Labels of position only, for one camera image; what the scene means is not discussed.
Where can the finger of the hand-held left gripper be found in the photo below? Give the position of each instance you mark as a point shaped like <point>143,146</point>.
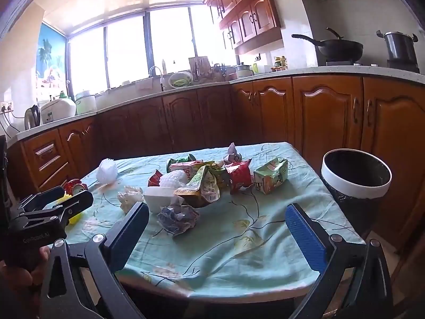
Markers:
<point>49,194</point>
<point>76,202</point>

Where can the steel stock pot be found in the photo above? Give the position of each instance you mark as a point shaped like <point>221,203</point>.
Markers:
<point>400,48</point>

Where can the person's left hand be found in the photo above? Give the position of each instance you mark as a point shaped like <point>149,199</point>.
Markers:
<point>16,282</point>

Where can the white lidded pot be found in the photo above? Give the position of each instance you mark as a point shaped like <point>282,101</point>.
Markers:
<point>244,70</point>

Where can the white rice cooker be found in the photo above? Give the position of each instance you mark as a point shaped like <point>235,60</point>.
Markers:
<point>58,108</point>

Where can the wooden base cabinets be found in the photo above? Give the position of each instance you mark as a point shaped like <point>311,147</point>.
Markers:
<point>325,113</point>

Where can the black wok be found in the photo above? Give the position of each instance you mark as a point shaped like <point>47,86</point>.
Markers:
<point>338,48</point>

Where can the yellow green noodle packet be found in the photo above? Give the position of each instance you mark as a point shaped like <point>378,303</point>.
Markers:
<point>202,186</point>

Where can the black bin with white rim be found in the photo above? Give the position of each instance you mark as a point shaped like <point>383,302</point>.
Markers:
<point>352,189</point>

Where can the crumpled pastel paper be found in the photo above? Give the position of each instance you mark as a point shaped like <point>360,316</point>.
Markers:
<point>232,154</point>

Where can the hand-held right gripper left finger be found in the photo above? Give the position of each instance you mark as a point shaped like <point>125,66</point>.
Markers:
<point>128,239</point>

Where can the chrome faucet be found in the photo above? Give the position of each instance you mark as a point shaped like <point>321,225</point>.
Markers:
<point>156,70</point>

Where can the round white foam fruit net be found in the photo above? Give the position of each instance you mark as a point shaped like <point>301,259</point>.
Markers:
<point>107,172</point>

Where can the white and red carton box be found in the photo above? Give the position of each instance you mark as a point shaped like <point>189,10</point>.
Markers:
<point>159,199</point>

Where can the yellow spiky plastic toy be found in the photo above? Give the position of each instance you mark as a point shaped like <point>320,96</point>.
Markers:
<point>75,218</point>

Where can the green and white cooker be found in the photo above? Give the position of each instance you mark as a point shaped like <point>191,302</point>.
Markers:
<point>85,101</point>

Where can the kitchen window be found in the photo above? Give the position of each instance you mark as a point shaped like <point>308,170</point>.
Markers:
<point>126,53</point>

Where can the wooden knife block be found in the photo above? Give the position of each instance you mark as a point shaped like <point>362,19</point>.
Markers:
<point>199,68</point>

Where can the red snack packet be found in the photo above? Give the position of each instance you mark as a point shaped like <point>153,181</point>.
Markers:
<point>239,174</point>

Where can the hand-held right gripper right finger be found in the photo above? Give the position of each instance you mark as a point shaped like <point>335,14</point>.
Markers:
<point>305,236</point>

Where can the beach wall poster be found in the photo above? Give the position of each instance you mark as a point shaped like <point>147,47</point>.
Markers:
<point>49,56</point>

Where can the wooden wall cabinets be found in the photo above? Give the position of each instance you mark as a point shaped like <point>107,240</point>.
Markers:
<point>245,10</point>

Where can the small red wrapper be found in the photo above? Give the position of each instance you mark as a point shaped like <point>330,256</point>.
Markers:
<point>154,179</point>

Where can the red drink can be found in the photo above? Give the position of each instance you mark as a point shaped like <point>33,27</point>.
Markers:
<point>73,186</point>

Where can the white foam net ball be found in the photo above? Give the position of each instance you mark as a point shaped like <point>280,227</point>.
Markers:
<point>172,177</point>

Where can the green drink carton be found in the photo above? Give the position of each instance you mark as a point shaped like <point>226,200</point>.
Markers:
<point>270,176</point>

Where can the gas stove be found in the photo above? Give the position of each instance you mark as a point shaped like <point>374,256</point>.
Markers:
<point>365,65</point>

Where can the steel electric kettle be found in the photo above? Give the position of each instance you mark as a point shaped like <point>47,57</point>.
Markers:
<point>31,118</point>

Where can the green snack packet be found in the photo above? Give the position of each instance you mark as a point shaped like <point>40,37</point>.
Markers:
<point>181,164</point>

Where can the green floral tablecloth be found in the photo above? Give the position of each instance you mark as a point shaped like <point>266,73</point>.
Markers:
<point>232,246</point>

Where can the printed paper ball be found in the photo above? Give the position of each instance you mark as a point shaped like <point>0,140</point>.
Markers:
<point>177,219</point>

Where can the wall power outlet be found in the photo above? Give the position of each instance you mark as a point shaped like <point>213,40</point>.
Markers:
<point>6,106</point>

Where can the row of seasoning jars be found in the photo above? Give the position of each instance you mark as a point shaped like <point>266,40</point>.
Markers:
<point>280,63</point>

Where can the white tissue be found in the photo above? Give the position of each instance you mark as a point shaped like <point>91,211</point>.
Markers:
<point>129,199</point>

